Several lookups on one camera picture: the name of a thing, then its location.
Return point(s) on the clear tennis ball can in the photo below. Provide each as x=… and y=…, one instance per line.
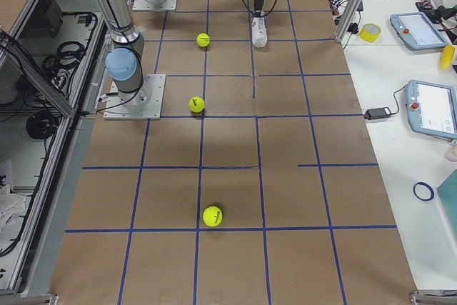
x=259, y=32

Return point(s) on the near right tennis ball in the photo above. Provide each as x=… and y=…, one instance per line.
x=212, y=216

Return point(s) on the tennis ball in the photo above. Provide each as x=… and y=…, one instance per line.
x=203, y=40
x=196, y=104
x=212, y=216

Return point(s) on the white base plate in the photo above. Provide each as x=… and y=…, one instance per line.
x=154, y=6
x=147, y=103

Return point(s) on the far teach pendant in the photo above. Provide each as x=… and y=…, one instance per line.
x=417, y=32

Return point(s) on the near teach pendant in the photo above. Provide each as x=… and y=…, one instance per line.
x=431, y=108

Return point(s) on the teach pendant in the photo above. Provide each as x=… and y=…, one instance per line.
x=431, y=108
x=417, y=32

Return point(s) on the yellow banana toy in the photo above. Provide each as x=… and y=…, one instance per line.
x=447, y=57

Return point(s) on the teal board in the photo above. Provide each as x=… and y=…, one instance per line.
x=447, y=193

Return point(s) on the center tennis ball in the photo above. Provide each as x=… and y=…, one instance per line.
x=203, y=40

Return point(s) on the white crumpled cloth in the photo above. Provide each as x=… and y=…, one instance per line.
x=12, y=206

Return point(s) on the black power adapter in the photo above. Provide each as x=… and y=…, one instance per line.
x=377, y=113

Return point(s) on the yellow tape roll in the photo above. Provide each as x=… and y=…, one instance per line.
x=370, y=32

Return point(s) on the far right tennis ball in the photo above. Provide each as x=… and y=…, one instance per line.
x=196, y=104

